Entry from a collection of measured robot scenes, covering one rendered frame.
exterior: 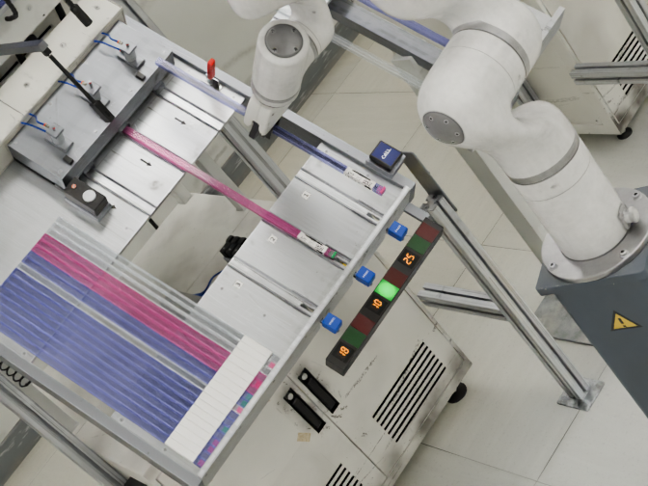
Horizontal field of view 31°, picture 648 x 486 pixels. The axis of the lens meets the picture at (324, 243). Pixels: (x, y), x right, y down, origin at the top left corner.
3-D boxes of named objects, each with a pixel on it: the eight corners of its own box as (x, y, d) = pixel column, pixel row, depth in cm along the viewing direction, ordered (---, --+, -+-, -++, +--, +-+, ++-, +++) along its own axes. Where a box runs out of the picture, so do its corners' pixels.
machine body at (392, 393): (486, 378, 285) (342, 207, 254) (324, 631, 261) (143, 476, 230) (323, 337, 337) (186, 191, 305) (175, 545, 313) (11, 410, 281)
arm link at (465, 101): (592, 123, 174) (512, 1, 162) (538, 218, 167) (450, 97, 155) (527, 127, 183) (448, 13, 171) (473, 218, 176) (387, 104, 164)
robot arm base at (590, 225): (664, 180, 185) (611, 96, 176) (645, 272, 174) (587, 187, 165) (557, 203, 197) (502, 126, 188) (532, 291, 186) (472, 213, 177)
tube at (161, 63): (385, 191, 211) (386, 187, 210) (381, 197, 211) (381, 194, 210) (160, 60, 224) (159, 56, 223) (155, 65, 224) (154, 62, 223)
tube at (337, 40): (486, 119, 224) (486, 116, 223) (482, 123, 224) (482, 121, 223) (266, -1, 237) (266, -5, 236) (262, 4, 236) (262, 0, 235)
